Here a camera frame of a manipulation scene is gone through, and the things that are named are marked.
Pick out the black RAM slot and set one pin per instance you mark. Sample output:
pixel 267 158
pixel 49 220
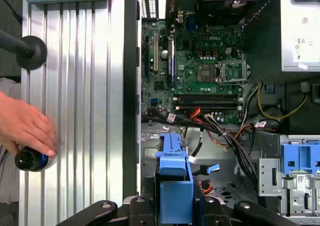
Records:
pixel 207 98
pixel 207 103
pixel 207 107
pixel 207 95

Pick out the CPU socket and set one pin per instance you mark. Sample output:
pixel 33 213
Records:
pixel 206 73

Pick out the green motherboard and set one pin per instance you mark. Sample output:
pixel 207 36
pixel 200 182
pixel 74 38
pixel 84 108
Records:
pixel 190 51

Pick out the grey power supply unit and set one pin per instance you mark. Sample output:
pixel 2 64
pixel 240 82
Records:
pixel 300 36

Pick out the black open PC case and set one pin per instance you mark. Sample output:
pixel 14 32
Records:
pixel 130 61

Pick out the silver round capacitor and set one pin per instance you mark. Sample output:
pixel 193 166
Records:
pixel 164 54

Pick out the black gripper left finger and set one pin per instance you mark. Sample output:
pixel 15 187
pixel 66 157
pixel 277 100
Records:
pixel 140 211

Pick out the metal drive cage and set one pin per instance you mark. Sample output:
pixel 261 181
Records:
pixel 268 176

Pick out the hard disk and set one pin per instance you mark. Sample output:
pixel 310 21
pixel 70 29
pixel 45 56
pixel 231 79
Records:
pixel 175 193

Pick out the blue black expansion slot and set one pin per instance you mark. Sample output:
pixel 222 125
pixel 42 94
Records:
pixel 171 63

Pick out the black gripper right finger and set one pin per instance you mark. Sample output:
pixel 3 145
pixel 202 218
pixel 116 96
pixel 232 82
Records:
pixel 212 213

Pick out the person's bare hand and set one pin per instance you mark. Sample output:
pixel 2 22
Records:
pixel 25 121

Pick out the black case fan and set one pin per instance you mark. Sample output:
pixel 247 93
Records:
pixel 225 11

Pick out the blue drive carrier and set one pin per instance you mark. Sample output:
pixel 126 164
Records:
pixel 300 158

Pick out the beige expansion slot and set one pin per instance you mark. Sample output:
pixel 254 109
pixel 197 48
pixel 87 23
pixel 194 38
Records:
pixel 156 53

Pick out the metal socket cover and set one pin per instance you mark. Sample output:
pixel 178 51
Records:
pixel 233 71

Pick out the thin locking lever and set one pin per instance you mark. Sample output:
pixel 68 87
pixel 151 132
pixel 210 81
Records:
pixel 235 84

